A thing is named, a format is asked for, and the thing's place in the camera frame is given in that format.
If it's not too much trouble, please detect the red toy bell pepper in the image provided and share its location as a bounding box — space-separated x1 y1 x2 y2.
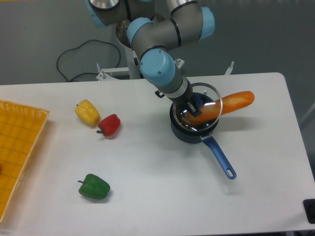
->
96 114 121 137

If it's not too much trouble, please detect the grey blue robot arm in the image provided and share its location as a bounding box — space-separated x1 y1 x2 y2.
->
86 0 215 117

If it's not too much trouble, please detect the toy baguette bread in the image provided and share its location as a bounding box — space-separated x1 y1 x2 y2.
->
180 91 255 126

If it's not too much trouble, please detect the yellow woven basket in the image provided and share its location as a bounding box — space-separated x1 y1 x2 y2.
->
0 100 50 222

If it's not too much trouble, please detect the yellow toy bell pepper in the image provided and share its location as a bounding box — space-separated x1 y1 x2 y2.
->
75 99 100 127

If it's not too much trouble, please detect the green toy bell pepper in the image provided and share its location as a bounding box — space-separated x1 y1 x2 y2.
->
78 174 111 200

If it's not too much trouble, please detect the black object at table corner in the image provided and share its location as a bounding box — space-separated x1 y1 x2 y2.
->
303 199 315 224

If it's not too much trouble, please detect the glass pot lid blue knob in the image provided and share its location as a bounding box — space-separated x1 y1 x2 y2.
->
170 82 223 133

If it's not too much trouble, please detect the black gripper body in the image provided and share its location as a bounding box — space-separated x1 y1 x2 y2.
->
157 85 195 107

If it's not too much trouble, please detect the dark blue saucepan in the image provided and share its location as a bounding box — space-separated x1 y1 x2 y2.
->
170 92 237 179

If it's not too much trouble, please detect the white bracket with bolt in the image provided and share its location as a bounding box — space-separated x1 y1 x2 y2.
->
224 61 234 75

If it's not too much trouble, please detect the black cable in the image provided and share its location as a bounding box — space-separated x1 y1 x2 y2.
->
56 39 122 83

